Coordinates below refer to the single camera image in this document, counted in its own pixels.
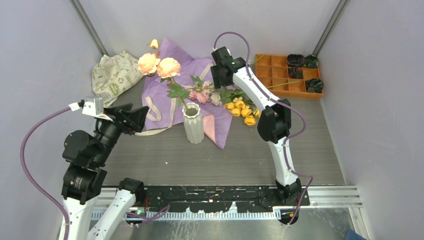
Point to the aluminium front rail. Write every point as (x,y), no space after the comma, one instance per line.
(117,203)

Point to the patterned sock front compartment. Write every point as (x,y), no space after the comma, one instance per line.
(314,85)

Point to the yellow rose flower spray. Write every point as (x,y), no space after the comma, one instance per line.
(239,105)

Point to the purple pink wrapping paper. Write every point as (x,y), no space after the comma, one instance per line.
(164,113)

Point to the orange compartment tray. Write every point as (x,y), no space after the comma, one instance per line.
(272,71)

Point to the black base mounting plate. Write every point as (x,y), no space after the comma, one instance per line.
(214,198)

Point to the pink white flower spray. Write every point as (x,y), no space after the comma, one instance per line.
(201,85)

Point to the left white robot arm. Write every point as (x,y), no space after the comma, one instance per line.
(86,154)

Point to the dark rolled sock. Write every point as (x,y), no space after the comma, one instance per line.
(295,60)

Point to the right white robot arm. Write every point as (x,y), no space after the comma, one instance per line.
(274,122)

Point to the green blue rolled sock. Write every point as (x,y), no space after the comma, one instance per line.
(311,61)

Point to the cream patterned cloth bag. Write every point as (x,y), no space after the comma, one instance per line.
(114,75)

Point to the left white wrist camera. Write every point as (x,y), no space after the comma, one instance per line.
(91,106)

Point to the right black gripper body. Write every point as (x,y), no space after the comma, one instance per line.
(218,81)

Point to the left corner frame post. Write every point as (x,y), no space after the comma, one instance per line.
(87,23)

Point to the right corner frame post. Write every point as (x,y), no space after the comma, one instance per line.
(331,24)

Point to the white ribbed vase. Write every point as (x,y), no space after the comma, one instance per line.
(193,123)

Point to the peach rose flower stem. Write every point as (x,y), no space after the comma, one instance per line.
(167,69)

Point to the dark sock in tray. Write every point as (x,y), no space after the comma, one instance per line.
(295,73)

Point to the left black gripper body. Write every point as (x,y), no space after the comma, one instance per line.
(129,125)

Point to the corner frame post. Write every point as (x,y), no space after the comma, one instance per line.
(331,24)
(87,23)

